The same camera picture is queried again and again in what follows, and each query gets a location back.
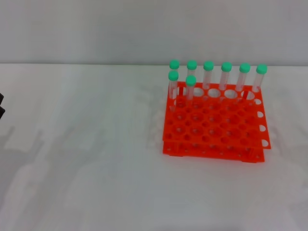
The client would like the green-capped clear test tube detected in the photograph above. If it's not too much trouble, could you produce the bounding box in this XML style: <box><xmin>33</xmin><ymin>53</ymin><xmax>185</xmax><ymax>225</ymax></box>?
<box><xmin>184</xmin><ymin>75</ymin><xmax>197</xmax><ymax>109</ymax></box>
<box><xmin>167</xmin><ymin>71</ymin><xmax>180</xmax><ymax>113</ymax></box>
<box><xmin>250</xmin><ymin>64</ymin><xmax>268</xmax><ymax>101</ymax></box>
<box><xmin>186</xmin><ymin>60</ymin><xmax>198</xmax><ymax>80</ymax></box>
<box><xmin>235</xmin><ymin>63</ymin><xmax>251</xmax><ymax>104</ymax></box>
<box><xmin>218</xmin><ymin>62</ymin><xmax>232</xmax><ymax>102</ymax></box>
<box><xmin>168</xmin><ymin>59</ymin><xmax>180</xmax><ymax>84</ymax></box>
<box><xmin>202</xmin><ymin>61</ymin><xmax>215</xmax><ymax>100</ymax></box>

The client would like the orange test tube rack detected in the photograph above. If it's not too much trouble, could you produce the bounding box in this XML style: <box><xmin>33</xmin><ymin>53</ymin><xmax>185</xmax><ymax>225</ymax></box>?
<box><xmin>160</xmin><ymin>81</ymin><xmax>272</xmax><ymax>163</ymax></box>

